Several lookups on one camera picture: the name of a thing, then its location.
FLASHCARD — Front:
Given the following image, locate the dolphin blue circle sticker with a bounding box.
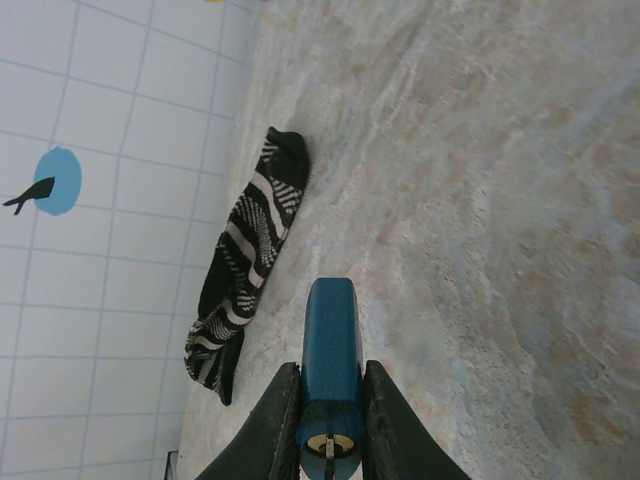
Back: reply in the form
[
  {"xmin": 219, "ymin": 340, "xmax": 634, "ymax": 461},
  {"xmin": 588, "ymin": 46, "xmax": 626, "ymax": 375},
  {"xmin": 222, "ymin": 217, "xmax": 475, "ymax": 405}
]
[{"xmin": 2, "ymin": 145, "xmax": 83, "ymax": 217}]

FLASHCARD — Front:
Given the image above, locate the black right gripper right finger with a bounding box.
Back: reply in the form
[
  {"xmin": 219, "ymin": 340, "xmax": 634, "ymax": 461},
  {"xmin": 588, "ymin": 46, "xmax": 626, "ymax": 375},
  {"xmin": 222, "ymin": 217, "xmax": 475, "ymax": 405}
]
[{"xmin": 359, "ymin": 358, "xmax": 472, "ymax": 480}]

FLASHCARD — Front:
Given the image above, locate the blue padlock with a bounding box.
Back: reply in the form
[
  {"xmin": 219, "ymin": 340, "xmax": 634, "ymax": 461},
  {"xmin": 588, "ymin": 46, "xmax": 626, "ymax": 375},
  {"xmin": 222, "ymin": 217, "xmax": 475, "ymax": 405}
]
[{"xmin": 294, "ymin": 277, "xmax": 369, "ymax": 480}]

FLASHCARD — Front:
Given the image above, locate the black and white striped sock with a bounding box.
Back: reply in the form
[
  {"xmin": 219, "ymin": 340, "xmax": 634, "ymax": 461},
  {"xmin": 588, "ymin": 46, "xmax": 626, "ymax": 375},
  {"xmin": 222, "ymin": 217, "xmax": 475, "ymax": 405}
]
[{"xmin": 184, "ymin": 125, "xmax": 312, "ymax": 407}]

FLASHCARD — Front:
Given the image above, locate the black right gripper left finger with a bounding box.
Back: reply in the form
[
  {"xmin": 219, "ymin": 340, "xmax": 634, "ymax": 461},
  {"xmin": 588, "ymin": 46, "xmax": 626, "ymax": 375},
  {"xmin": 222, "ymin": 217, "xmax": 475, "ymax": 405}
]
[{"xmin": 194, "ymin": 362, "xmax": 302, "ymax": 480}]

